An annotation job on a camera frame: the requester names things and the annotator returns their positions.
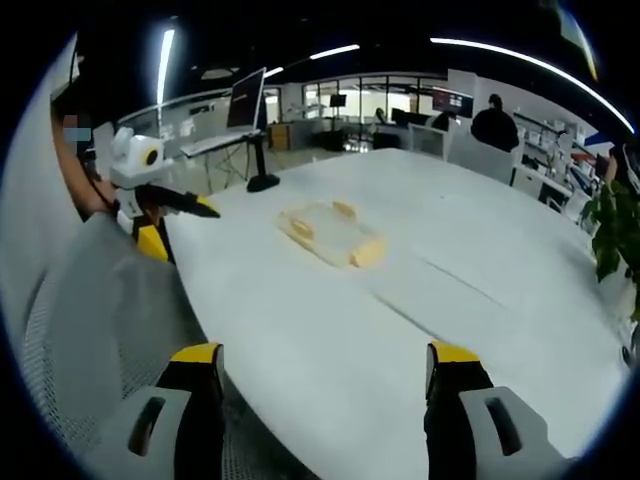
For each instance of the green potted plant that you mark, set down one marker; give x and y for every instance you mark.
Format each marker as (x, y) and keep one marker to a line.
(612, 225)

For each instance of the grey mesh chair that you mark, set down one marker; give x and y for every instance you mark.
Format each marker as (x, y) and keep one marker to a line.
(90, 320)

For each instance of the dark wall screen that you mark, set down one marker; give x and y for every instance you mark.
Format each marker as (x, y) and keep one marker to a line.
(452, 102)

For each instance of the curved ceiling light strip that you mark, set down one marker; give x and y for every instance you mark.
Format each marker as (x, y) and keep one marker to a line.
(540, 65)

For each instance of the white folding desk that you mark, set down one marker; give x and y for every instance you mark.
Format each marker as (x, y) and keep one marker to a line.
(215, 145)

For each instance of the short ceiling light strip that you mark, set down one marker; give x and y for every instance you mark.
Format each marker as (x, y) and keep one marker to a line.
(334, 51)

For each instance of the clear tray with yellow corners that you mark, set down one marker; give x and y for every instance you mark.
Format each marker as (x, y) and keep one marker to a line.
(332, 235)

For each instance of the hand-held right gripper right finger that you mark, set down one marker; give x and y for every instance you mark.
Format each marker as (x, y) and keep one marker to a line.
(480, 415)

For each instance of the computer monitor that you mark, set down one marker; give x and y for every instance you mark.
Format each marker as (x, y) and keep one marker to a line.
(246, 97)

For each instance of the black monitor stand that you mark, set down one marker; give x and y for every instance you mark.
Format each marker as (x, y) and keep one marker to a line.
(261, 172)

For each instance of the yellow cabinet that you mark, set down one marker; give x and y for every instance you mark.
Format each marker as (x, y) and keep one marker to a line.
(280, 136)

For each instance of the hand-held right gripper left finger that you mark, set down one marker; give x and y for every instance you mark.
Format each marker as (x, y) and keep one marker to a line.
(165, 415)

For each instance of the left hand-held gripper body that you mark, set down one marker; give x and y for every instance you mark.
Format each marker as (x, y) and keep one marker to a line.
(134, 165)

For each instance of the long ceiling light strip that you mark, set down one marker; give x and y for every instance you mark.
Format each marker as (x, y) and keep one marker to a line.
(166, 65)

